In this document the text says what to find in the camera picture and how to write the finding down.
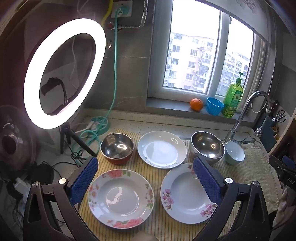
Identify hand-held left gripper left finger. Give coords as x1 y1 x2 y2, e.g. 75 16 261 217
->
23 156 100 241

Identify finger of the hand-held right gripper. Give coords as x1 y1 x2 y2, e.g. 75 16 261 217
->
269 155 286 173

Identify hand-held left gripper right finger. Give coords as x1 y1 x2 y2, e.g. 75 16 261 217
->
193 156 275 241

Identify white floral plate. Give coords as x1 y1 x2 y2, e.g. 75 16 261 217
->
88 169 155 229
160 163 219 224

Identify large steel bowl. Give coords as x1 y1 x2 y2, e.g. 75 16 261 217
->
190 131 225 165

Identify light blue ceramic bowl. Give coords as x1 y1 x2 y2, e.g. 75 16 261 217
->
225 141 245 165

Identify red steel bowl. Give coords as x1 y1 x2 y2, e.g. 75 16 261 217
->
100 133 134 165

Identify white plate grey leaf pattern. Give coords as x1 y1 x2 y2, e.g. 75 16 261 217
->
137 131 187 168

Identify person's right hand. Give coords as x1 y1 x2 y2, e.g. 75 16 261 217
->
273 188 293 229

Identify dark blue knife holder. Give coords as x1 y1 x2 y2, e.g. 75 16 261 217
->
253 100 287 151

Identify black oval device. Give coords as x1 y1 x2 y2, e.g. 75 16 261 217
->
36 162 55 184

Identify scissors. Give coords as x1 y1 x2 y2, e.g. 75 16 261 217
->
272 110 286 122

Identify striped yellow towel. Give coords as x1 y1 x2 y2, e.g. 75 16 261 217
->
79 128 280 241

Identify teal power strip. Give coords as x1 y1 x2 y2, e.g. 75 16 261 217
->
91 116 109 135

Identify chrome faucet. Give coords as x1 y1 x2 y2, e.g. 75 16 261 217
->
223 91 272 144

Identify white power adapter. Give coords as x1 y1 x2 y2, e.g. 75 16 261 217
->
7 177 26 202

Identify blue ribbed cup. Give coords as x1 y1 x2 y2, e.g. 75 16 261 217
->
206 97 225 115

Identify orange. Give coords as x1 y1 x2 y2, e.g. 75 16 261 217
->
190 98 204 112

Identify green detergent pump bottle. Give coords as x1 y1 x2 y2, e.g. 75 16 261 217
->
222 72 244 118

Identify steel pot lid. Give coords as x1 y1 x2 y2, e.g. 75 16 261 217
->
0 105 36 172

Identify black gooseneck phone holder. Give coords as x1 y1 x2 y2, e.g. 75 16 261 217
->
41 77 70 114

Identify window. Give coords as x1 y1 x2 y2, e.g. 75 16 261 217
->
148 0 270 105

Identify yellow pipe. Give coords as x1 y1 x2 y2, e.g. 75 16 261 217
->
102 0 114 22

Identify white cable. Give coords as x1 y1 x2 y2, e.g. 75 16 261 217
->
72 122 99 134

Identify green power cable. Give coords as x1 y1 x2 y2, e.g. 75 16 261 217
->
70 9 125 163

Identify white ring light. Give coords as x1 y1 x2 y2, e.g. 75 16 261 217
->
23 19 107 129

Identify corrugated metal hose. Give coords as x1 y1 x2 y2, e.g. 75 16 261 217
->
116 0 151 29

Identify white wall socket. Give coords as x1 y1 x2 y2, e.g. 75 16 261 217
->
111 0 133 18

